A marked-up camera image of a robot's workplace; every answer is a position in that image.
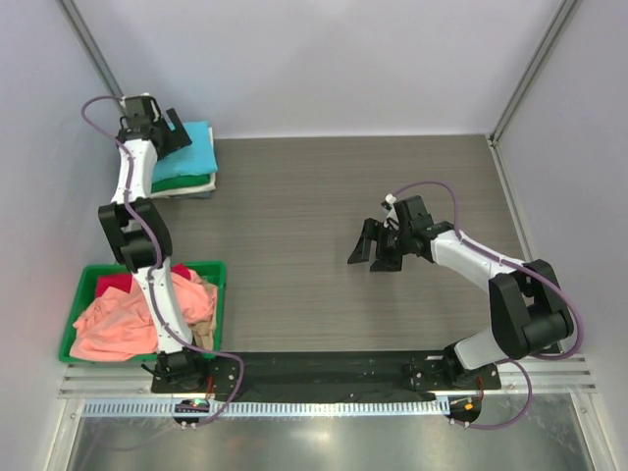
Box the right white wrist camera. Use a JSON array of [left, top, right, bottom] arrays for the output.
[[382, 193, 399, 231]]

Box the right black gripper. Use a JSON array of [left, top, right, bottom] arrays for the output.
[[348, 218, 412, 272]]

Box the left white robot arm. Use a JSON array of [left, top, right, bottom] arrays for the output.
[[98, 93, 208, 393]]

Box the green plastic bin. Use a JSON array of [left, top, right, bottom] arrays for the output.
[[58, 261, 227, 364]]

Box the folded grey blue t shirt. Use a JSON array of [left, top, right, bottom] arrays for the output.
[[163, 191, 212, 200]]

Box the aluminium frame post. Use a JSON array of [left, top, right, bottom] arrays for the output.
[[56, 0, 124, 97], [487, 0, 581, 147]]

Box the white slotted cable duct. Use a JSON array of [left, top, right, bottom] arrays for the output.
[[81, 396, 450, 418]]

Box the light blue t shirt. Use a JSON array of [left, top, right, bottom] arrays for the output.
[[152, 121, 218, 183]]

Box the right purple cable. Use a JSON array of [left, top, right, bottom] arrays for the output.
[[391, 181, 586, 431]]

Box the beige t shirt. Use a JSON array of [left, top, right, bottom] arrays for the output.
[[190, 279, 219, 350]]

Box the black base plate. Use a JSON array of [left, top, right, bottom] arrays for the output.
[[150, 350, 501, 404]]

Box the folded green t shirt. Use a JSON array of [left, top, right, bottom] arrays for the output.
[[151, 174, 215, 193]]

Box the folded cream t shirt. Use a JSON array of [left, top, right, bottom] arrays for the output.
[[151, 171, 218, 198]]

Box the right aluminium frame post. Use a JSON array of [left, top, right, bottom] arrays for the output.
[[487, 0, 581, 147]]

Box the red t shirt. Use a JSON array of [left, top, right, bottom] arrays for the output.
[[95, 264, 192, 298]]

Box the aluminium rail front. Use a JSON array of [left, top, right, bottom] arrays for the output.
[[57, 354, 598, 399]]

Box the salmon pink t shirt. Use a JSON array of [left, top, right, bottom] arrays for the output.
[[70, 269, 203, 362]]

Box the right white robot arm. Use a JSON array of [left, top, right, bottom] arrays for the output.
[[347, 195, 575, 389]]

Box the left aluminium frame post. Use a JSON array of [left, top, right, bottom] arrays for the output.
[[56, 0, 124, 97]]

